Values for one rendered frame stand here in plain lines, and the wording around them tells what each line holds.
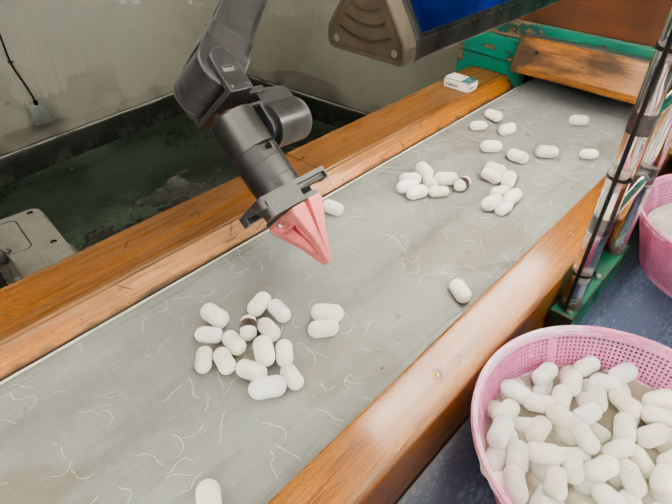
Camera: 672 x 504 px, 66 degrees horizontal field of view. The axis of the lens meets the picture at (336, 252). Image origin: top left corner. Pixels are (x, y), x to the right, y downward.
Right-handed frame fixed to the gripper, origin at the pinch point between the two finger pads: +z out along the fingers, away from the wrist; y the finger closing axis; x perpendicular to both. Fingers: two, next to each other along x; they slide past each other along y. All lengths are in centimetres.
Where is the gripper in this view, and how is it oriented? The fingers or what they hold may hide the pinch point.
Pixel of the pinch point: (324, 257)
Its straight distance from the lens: 60.4
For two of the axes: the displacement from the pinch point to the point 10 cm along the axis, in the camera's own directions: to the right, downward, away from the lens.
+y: 6.8, -4.6, 5.7
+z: 5.6, 8.3, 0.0
